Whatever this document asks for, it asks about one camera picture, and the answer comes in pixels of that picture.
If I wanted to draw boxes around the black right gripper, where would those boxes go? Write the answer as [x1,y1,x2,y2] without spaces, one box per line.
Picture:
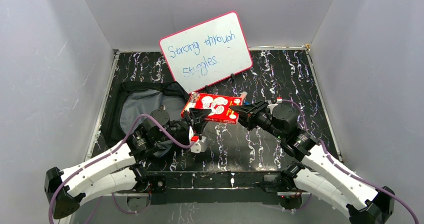
[229,100,285,141]

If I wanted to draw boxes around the red Treehouse book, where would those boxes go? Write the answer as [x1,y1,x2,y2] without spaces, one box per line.
[181,92,245,124]

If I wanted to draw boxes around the black student backpack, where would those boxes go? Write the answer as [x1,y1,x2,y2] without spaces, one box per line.
[100,82,194,159]

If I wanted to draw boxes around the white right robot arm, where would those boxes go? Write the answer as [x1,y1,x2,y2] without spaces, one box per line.
[230,99,395,223]

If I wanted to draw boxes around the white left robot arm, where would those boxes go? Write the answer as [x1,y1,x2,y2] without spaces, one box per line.
[44,108,211,223]

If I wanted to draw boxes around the yellow pink highlighter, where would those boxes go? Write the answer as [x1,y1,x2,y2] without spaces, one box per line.
[240,92,248,101]

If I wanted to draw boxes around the pink framed whiteboard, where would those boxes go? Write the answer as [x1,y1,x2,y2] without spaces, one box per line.
[159,11,253,93]

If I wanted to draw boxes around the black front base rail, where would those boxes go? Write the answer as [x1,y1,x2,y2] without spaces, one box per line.
[145,171,316,206]

